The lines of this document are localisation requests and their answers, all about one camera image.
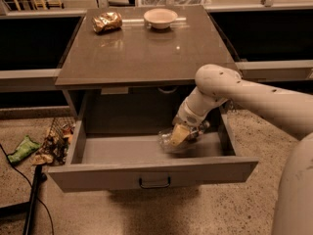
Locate clear plastic water bottle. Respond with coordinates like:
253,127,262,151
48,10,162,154
157,120,210,153

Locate crumpled gold foil bag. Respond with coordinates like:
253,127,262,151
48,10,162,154
92,12,122,33

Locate black cable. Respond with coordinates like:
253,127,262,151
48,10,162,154
0,143,55,235

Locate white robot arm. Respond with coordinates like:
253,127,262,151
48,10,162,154
170,65,313,146

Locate green chip bag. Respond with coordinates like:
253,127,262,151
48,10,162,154
8,135,41,164

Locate black metal stand base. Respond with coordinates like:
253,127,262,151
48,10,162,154
0,165,47,235

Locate grey cabinet with counter top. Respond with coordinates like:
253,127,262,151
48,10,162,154
54,5,244,119

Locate black drawer handle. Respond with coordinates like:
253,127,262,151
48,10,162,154
138,177,171,190

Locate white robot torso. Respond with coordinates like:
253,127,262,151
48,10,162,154
271,134,313,235

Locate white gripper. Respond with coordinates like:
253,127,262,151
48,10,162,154
169,102,203,147

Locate white bowl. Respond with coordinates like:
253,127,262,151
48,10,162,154
144,8,178,29

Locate grey open top drawer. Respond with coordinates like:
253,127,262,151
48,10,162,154
47,87,259,194

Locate wire basket with trash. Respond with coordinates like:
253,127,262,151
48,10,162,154
32,117,75,165

